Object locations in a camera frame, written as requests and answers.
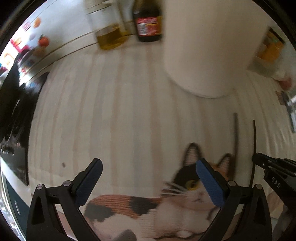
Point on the white cylindrical utensil holder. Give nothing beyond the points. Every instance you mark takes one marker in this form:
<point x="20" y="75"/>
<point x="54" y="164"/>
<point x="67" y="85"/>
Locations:
<point x="209" y="44"/>

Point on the striped cat placemat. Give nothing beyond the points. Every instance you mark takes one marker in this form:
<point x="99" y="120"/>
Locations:
<point x="121" y="107"/>

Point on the dark soy sauce bottle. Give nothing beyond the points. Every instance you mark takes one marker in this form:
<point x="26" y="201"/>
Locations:
<point x="147" y="19"/>

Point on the orange fruit magnet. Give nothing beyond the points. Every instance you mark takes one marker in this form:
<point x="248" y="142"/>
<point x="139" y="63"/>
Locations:
<point x="43" y="41"/>

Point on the black gas stove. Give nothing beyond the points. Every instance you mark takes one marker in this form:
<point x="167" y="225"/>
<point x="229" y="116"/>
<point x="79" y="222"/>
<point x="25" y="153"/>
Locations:
<point x="18" y="104"/>

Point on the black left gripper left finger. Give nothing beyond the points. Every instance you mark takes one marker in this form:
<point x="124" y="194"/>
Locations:
<point x="43" y="220"/>

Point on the dark brown chopstick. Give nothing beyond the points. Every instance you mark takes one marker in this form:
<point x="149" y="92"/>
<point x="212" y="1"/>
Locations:
<point x="236" y="143"/>

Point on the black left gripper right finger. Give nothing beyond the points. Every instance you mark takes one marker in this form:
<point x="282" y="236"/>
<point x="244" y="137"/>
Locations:
<point x="254" y="222"/>

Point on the black chopstick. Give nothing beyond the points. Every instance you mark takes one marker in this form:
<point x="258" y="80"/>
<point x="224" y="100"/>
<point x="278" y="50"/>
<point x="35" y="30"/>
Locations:
<point x="254" y="152"/>

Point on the glass oil dispenser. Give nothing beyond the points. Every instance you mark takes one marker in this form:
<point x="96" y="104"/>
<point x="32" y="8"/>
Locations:
<point x="107" y="23"/>

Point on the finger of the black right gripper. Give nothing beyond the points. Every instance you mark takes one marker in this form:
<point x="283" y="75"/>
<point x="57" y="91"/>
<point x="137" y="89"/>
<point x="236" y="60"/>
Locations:
<point x="284" y="165"/>

